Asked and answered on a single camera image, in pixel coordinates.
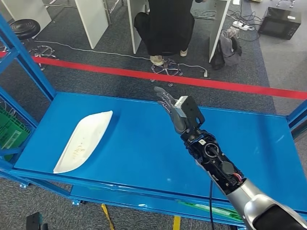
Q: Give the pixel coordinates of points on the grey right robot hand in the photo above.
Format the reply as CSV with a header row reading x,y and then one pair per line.
x,y
177,119

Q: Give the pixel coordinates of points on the white boat-shaped plastic part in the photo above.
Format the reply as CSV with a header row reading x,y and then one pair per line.
x,y
84,143

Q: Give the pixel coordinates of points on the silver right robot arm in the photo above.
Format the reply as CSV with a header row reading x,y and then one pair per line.
x,y
249,200

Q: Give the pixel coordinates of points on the blue metal shelf rack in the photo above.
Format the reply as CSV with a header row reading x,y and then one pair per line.
x,y
156,152

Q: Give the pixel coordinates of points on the chrome-legged stool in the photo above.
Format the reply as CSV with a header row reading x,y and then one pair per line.
x,y
168,68

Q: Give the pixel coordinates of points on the red barrier belt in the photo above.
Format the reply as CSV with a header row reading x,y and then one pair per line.
x,y
144,74

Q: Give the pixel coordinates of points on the person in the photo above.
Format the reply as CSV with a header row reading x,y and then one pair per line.
x,y
168,25

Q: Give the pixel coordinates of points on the grey and black backpack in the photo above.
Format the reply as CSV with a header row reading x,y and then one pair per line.
x,y
227,47

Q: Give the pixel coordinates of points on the yellow floor tape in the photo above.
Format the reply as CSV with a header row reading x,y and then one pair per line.
x,y
176,223

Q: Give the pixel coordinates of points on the white power strip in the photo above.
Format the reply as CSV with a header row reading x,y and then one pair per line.
x,y
242,26

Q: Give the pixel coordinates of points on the black microwave oven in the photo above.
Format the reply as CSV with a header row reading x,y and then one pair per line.
x,y
278,23

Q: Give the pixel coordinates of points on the black round stool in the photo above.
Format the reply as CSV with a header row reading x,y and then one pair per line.
x,y
23,28

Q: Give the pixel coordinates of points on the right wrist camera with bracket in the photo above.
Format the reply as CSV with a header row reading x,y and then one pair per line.
x,y
191,112

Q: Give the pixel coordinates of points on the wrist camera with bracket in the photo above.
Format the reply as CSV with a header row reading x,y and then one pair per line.
x,y
191,112
35,222

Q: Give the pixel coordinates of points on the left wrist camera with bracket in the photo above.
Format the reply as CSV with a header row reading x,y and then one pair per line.
x,y
35,222

